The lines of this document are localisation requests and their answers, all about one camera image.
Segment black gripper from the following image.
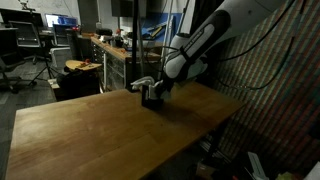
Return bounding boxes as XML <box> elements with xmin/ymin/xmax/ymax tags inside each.
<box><xmin>157</xmin><ymin>78</ymin><xmax>175</xmax><ymax>98</ymax></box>

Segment small cardboard box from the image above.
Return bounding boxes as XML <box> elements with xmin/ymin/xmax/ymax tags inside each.
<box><xmin>195</xmin><ymin>161</ymin><xmax>218</xmax><ymax>180</ymax></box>

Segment black vertical pole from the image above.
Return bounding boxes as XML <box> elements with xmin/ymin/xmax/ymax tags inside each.
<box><xmin>127</xmin><ymin>0</ymin><xmax>141</xmax><ymax>93</ymax></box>

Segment wooden workbench with drawers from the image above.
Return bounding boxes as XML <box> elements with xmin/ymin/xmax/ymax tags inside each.
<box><xmin>90</xmin><ymin>35</ymin><xmax>163</xmax><ymax>92</ymax></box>

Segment blue board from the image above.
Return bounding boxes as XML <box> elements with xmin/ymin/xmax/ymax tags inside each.
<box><xmin>141</xmin><ymin>12</ymin><xmax>184</xmax><ymax>42</ymax></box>

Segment round wooden stool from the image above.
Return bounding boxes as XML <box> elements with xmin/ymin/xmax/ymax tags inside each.
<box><xmin>65</xmin><ymin>58</ymin><xmax>103</xmax><ymax>72</ymax></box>

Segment black bag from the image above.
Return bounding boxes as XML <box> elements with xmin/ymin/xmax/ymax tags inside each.
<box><xmin>55</xmin><ymin>69</ymin><xmax>102</xmax><ymax>100</ymax></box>

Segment grey office chair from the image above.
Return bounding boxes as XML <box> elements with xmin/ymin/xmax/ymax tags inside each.
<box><xmin>52</xmin><ymin>23</ymin><xmax>74</xmax><ymax>47</ymax></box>

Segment white plastic strip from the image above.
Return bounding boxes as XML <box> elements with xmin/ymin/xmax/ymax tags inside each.
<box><xmin>247</xmin><ymin>151</ymin><xmax>268</xmax><ymax>180</ymax></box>

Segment black tripod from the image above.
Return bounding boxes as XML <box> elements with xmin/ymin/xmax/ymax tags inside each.
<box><xmin>27</xmin><ymin>59</ymin><xmax>60</xmax><ymax>88</ymax></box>

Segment lit computer monitor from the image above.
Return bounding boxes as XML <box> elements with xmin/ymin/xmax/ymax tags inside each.
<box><xmin>44</xmin><ymin>13</ymin><xmax>79</xmax><ymax>29</ymax></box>

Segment mesh back office chair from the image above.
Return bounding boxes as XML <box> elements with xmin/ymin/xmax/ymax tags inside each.
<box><xmin>8</xmin><ymin>20</ymin><xmax>43</xmax><ymax>65</ymax></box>

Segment dark swivel chair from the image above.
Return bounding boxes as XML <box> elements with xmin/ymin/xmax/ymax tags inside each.
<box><xmin>0</xmin><ymin>55</ymin><xmax>22</xmax><ymax>95</ymax></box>

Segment white paper sheet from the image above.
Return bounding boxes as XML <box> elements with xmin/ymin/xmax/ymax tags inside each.
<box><xmin>303</xmin><ymin>162</ymin><xmax>320</xmax><ymax>180</ymax></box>

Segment dark wall mounted panel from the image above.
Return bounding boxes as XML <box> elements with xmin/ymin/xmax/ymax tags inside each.
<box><xmin>111</xmin><ymin>0</ymin><xmax>148</xmax><ymax>19</ymax></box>

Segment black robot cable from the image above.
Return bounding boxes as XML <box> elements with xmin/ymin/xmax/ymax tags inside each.
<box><xmin>216</xmin><ymin>0</ymin><xmax>308</xmax><ymax>91</ymax></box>

